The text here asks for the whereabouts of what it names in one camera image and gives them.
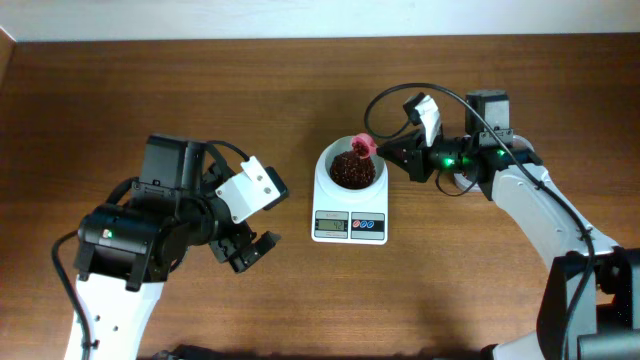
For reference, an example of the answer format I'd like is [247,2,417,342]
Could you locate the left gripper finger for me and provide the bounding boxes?
[229,231,281,273]
[264,166,289,210]

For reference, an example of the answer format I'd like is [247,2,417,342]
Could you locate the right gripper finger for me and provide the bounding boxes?
[376,148,411,176]
[376,130,420,154]

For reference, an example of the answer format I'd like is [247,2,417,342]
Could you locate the pink measuring scoop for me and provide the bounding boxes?
[351,133,377,159]

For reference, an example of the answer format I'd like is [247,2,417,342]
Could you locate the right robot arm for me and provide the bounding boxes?
[377,83,639,360]

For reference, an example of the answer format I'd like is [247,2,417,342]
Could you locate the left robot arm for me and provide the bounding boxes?
[51,134,289,359]

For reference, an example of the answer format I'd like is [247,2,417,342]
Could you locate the white digital kitchen scale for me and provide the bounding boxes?
[311,156,389,245]

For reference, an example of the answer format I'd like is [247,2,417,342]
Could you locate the white round bowl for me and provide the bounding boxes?
[315,136,388,193]

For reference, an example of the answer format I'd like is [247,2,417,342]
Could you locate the clear plastic container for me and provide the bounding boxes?
[453,135,534,193]

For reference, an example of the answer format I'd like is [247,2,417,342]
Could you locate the red beans in bowl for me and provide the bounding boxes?
[329,151,376,190]

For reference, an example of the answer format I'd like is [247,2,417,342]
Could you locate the right black camera cable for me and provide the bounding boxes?
[363,82,596,360]

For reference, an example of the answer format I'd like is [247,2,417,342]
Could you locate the black camera cable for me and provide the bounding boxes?
[50,139,251,360]
[363,82,596,360]

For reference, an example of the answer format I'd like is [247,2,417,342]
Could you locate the left black camera cable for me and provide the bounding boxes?
[50,139,251,360]

